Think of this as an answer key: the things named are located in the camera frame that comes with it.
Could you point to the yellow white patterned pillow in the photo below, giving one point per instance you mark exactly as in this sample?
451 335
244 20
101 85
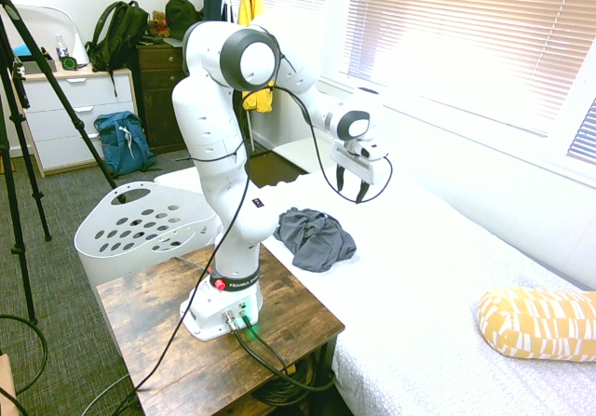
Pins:
535 327

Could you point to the clear plastic bottle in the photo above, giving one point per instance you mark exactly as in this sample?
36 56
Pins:
60 46

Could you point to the white drawer dresser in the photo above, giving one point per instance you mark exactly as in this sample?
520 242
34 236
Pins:
93 95

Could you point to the brown teddy bear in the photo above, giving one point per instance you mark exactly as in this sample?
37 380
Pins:
158 21

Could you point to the teal item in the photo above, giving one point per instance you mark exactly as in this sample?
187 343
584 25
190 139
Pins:
21 50

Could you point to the black camera tripod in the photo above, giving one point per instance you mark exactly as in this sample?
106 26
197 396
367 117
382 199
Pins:
61 95

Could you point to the brown cardboard box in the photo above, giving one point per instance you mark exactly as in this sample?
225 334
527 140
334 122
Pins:
4 383

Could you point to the dark grey t-shirt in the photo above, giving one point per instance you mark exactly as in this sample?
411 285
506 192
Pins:
316 244

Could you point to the yellow jacket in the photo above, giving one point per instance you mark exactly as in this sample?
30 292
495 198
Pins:
249 2

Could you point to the white arched desk lamp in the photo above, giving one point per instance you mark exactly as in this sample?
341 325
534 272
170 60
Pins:
80 48

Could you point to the window blinds at frame edge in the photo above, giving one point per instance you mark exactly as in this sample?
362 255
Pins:
584 137

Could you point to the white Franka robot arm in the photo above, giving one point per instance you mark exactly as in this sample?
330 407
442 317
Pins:
209 123

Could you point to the grey storage box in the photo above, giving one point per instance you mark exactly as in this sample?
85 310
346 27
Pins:
37 68

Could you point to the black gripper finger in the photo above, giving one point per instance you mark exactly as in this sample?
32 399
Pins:
361 191
340 178

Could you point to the large white window blinds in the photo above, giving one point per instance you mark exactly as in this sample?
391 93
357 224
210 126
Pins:
465 39

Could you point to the dark green backpack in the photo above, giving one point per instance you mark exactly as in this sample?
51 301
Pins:
121 34

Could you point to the rustic wooden side table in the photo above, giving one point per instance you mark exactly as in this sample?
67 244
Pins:
153 304

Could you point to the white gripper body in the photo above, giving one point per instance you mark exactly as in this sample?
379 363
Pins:
354 165

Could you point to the round green object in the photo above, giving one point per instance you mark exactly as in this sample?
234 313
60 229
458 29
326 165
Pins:
70 63

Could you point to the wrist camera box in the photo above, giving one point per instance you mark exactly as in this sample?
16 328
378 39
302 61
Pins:
372 151

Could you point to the blue backpack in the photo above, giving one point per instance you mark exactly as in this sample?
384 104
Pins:
116 146

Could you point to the white perforated laundry basket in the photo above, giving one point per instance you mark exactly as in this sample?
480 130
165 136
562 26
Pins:
95 267

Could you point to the white bed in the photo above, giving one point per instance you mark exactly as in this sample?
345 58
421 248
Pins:
419 272

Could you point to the black bag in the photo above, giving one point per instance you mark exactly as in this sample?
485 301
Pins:
181 13

